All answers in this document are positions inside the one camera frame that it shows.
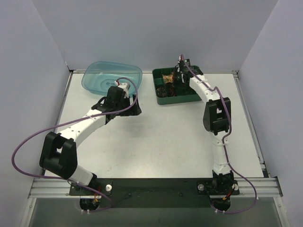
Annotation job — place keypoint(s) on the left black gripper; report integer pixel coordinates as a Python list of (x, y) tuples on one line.
[(132, 107)]

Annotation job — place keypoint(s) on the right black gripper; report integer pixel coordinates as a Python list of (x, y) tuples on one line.
[(178, 79)]

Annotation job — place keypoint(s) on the black orange floral necktie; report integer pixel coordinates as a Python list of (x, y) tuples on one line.
[(170, 90)]

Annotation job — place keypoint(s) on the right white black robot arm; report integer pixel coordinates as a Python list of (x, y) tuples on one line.
[(216, 120)]

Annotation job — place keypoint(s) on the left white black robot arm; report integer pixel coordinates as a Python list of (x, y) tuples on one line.
[(59, 152)]

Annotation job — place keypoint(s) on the green compartment organizer tray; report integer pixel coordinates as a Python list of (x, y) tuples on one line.
[(183, 95)]

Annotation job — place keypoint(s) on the beige patterned rolled tie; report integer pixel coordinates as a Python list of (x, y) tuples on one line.
[(168, 78)]

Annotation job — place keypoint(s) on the dark rolled tie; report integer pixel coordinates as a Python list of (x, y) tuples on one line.
[(161, 92)]

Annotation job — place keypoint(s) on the teal transparent plastic tub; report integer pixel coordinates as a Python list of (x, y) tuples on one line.
[(101, 75)]

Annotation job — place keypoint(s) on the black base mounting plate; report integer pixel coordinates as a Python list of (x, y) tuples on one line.
[(152, 200)]

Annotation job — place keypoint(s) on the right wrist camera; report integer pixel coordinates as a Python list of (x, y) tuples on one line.
[(183, 64)]

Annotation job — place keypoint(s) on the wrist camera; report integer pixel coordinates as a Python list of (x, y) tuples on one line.
[(124, 86), (183, 64)]

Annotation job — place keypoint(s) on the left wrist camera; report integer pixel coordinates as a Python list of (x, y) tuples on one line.
[(124, 86)]

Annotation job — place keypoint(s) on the aluminium extrusion rail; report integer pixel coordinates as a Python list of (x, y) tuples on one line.
[(262, 187)]

